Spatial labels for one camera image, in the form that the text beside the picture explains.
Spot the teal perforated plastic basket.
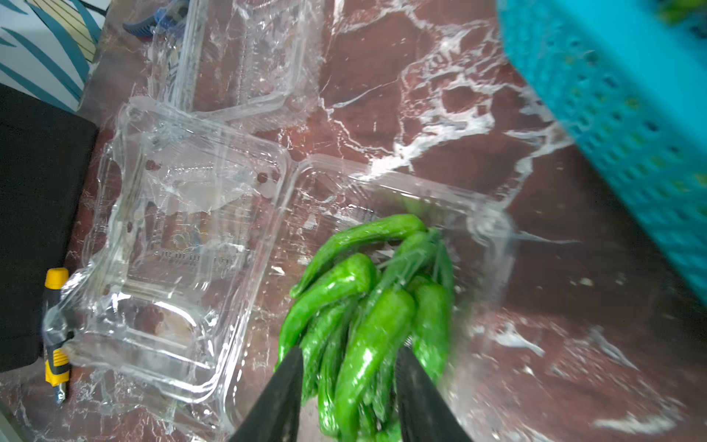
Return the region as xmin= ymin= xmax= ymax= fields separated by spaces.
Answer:
xmin=496 ymin=1 xmax=706 ymax=298

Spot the clear plastic clamshell pepper container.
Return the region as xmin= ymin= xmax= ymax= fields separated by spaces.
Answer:
xmin=147 ymin=1 xmax=326 ymax=133

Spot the yellow black utility knife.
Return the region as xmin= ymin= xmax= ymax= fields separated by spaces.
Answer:
xmin=42 ymin=267 xmax=71 ymax=405

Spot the yellow black toolbox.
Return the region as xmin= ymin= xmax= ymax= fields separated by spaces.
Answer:
xmin=1 ymin=86 xmax=99 ymax=371

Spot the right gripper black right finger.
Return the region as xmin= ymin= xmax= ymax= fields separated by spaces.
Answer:
xmin=395 ymin=346 xmax=472 ymax=442

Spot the small green pepper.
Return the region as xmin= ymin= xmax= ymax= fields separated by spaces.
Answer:
xmin=334 ymin=289 xmax=416 ymax=441

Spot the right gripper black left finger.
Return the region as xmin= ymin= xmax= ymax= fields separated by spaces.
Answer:
xmin=228 ymin=346 xmax=304 ymax=442

